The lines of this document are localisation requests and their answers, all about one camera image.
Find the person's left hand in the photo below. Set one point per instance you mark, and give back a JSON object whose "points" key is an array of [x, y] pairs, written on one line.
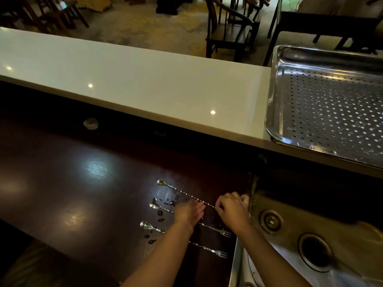
{"points": [[187, 213]]}

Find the person's right hand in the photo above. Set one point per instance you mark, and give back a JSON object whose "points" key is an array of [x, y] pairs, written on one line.
{"points": [[233, 210]]}

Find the person's left fingers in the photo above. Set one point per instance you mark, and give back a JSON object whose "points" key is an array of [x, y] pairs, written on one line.
{"points": [[199, 208]]}

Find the person's right fingers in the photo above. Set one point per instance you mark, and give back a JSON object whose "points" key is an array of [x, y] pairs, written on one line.
{"points": [[223, 201]]}

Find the twisted steel bar spoon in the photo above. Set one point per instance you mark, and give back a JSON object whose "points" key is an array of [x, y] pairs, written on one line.
{"points": [[206, 248], [182, 192], [215, 229]]}

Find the person's left forearm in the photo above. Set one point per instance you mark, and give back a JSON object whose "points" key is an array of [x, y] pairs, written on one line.
{"points": [[163, 257]]}

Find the person's right forearm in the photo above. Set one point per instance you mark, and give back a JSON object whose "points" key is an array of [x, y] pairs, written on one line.
{"points": [[269, 260]]}

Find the round sink overflow fitting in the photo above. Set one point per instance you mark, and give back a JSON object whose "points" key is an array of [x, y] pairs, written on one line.
{"points": [[271, 221]]}

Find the round sink drain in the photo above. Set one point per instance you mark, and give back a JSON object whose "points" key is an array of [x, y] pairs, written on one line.
{"points": [[314, 251]]}

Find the steel sink basin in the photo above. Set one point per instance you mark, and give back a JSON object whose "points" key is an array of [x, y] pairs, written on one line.
{"points": [[353, 245]]}

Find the small white cap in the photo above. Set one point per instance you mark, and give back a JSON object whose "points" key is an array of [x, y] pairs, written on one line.
{"points": [[91, 123]]}

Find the perforated steel tray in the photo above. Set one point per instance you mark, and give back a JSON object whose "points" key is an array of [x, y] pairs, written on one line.
{"points": [[326, 107]]}

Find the dark wooden armchair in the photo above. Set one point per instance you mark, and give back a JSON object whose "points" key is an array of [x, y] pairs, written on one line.
{"points": [[229, 32]]}

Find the dark wooden table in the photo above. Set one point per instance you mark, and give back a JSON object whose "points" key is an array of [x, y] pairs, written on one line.
{"points": [[326, 22]]}

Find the dark wooden chair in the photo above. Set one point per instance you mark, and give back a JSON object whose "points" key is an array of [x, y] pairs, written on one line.
{"points": [[45, 11]]}

